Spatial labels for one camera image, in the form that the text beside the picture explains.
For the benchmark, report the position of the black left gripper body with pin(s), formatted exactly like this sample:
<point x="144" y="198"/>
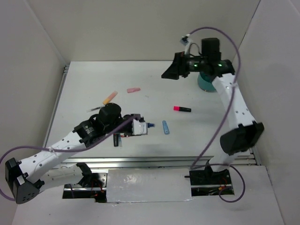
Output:
<point x="126" y="130"/>

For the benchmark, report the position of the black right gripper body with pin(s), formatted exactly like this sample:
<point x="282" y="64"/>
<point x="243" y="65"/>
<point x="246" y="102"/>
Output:
<point x="183" y="60"/>

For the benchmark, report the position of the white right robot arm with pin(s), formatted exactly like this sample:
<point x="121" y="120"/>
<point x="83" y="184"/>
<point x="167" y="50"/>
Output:
<point x="244" y="130"/>

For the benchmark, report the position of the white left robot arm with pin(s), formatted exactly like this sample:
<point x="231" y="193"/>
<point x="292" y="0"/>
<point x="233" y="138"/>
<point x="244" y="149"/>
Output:
<point x="31" y="176"/>

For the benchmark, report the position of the black highlighter yellow cap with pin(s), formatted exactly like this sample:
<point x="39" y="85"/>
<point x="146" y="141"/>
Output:
<point x="116" y="140"/>

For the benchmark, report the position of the teal round compartment container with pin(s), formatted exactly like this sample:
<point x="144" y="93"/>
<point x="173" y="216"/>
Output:
<point x="204" y="83"/>

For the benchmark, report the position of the black highlighter pink cap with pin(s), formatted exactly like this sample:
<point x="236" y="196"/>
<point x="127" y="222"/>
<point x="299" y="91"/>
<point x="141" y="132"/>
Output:
<point x="182" y="109"/>

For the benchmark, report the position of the orange pastel highlighter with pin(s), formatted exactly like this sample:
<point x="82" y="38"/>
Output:
<point x="110" y="98"/>

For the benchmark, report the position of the light blue pastel highlighter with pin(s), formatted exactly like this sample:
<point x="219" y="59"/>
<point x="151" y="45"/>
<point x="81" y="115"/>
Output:
<point x="165" y="127"/>

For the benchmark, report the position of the pink pastel highlighter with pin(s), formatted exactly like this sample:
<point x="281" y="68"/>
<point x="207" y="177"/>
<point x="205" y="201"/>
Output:
<point x="131" y="90"/>

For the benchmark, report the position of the white foil-covered board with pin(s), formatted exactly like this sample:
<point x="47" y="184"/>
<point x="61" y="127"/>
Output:
<point x="148" y="185"/>

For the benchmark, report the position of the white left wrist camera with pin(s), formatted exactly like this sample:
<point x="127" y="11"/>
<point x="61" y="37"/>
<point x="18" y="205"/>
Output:
<point x="139" y="128"/>

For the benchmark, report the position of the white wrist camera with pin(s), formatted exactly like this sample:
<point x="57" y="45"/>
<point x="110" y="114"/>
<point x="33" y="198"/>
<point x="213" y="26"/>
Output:
<point x="139" y="128"/>
<point x="186" y="41"/>

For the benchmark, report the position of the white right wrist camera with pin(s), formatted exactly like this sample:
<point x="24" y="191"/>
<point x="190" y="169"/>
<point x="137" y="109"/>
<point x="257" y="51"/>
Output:
<point x="186" y="41"/>

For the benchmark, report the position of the aluminium table frame rail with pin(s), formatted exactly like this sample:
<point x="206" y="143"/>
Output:
<point x="131" y="162"/>

